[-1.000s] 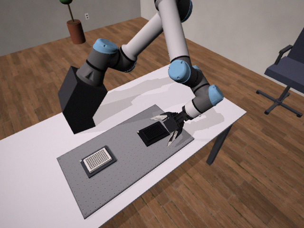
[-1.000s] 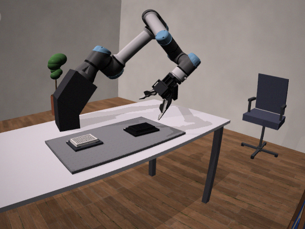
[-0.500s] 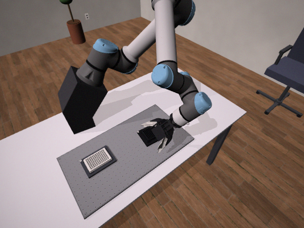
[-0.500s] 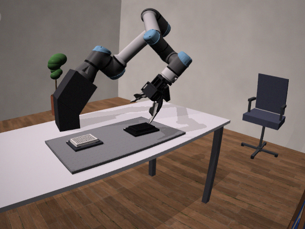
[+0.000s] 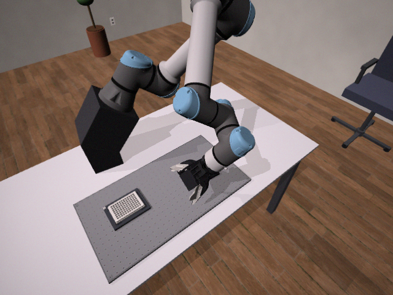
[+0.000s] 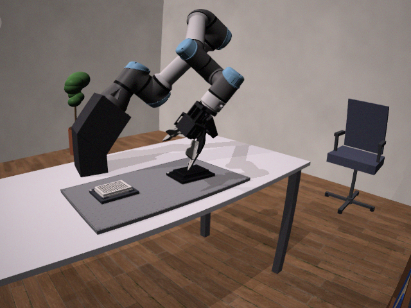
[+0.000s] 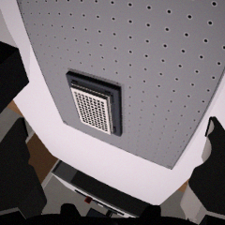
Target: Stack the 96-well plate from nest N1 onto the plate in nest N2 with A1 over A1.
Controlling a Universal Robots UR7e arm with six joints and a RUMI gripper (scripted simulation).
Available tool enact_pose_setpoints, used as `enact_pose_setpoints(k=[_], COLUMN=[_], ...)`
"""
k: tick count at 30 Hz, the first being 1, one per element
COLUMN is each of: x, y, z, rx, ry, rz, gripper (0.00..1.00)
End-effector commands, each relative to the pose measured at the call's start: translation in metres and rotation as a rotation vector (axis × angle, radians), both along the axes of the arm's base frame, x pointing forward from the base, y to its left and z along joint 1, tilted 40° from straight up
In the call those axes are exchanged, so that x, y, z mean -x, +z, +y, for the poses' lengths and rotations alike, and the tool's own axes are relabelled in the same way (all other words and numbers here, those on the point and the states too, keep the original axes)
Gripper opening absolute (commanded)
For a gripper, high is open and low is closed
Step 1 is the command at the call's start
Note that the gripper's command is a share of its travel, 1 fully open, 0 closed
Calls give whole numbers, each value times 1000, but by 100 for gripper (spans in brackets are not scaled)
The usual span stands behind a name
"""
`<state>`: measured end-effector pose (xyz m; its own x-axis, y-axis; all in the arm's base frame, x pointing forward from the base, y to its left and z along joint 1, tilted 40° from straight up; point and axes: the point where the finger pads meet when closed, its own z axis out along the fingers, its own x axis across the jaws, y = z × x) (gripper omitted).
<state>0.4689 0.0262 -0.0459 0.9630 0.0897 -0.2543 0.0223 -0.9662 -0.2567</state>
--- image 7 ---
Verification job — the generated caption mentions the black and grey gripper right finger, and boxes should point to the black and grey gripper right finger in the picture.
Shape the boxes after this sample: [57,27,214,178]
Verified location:
[180,116,225,225]

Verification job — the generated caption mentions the dark grey rectangular frame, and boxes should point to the dark grey rectangular frame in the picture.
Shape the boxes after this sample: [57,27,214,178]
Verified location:
[66,71,123,137]

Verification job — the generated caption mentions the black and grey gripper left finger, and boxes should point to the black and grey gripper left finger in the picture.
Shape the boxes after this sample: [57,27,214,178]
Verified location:
[0,117,47,225]

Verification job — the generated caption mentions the white well plate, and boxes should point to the white well plate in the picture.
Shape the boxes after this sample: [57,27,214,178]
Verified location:
[70,83,113,135]

